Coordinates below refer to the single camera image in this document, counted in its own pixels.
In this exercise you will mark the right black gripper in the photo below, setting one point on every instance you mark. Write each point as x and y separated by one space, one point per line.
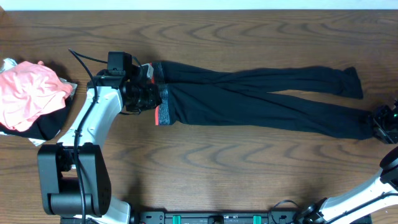
380 115

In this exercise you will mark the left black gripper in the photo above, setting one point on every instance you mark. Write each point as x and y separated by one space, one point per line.
151 102

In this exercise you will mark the black leggings red waistband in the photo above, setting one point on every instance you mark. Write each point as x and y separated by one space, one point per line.
197 96

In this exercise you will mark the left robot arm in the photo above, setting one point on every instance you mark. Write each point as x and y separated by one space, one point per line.
74 180

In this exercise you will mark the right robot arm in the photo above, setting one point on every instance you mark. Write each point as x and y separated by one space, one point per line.
379 192

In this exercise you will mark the black folded garment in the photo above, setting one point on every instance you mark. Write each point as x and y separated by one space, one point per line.
47 126

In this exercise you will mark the pink crumpled garment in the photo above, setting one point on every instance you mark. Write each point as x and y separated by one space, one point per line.
28 91

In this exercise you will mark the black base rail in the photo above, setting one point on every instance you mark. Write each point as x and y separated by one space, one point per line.
211 218

